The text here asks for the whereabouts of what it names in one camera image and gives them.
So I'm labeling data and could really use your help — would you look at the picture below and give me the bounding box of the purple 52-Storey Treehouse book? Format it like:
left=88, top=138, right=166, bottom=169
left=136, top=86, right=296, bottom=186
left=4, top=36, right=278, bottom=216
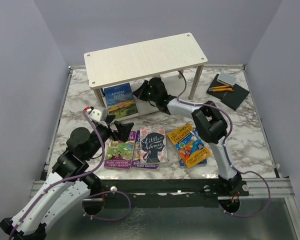
left=131, top=130, right=159, bottom=170

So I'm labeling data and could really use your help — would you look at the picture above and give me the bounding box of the large black mat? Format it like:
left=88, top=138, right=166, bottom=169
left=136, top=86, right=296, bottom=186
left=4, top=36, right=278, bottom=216
left=205, top=73, right=251, bottom=102

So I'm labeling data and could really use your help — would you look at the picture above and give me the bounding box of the small black mat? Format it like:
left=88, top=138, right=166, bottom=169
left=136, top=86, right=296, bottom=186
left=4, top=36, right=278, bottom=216
left=221, top=91, right=250, bottom=111

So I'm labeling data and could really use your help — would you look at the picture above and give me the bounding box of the grey white box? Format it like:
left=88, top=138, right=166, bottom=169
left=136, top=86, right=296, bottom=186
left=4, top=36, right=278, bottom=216
left=217, top=72, right=237, bottom=87

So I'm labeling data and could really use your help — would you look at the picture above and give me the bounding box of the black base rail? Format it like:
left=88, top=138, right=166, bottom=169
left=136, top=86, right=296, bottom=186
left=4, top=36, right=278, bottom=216
left=102, top=178, right=249, bottom=208

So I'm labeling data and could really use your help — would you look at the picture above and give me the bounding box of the Animal Farm book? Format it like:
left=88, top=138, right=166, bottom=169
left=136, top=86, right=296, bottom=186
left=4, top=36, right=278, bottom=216
left=103, top=82, right=138, bottom=119

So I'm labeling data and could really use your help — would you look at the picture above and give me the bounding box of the white two-tier shelf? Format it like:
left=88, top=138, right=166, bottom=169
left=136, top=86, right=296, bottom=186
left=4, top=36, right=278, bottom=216
left=84, top=32, right=208, bottom=107

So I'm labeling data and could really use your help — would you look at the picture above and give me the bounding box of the Little Women book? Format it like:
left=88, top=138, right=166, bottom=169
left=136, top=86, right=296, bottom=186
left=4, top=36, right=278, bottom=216
left=140, top=125, right=168, bottom=165

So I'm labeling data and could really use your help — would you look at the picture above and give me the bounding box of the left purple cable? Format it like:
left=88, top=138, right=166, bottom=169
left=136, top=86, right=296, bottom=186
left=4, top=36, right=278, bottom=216
left=6, top=109, right=132, bottom=240

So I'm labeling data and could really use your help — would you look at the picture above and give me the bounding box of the blue treehouse book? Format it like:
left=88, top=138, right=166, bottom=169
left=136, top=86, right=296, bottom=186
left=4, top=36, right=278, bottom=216
left=177, top=127, right=210, bottom=168

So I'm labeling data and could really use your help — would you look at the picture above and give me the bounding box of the yellow 130-Storey Treehouse book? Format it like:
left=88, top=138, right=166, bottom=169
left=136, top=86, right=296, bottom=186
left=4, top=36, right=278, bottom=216
left=167, top=123, right=211, bottom=168

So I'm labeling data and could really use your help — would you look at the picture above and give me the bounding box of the purple green treehouse book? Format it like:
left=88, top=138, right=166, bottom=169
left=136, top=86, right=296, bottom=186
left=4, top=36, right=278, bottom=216
left=104, top=131, right=137, bottom=170

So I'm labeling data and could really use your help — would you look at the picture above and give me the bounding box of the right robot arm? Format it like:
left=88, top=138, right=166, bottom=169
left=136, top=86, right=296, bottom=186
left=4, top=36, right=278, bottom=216
left=132, top=77, right=242, bottom=196

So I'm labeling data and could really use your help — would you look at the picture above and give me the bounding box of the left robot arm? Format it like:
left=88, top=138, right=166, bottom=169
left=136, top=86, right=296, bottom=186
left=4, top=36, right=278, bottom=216
left=0, top=121, right=134, bottom=240

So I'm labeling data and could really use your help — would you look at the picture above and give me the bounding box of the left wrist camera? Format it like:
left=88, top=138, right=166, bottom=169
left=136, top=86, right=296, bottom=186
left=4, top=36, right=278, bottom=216
left=83, top=106, right=108, bottom=126

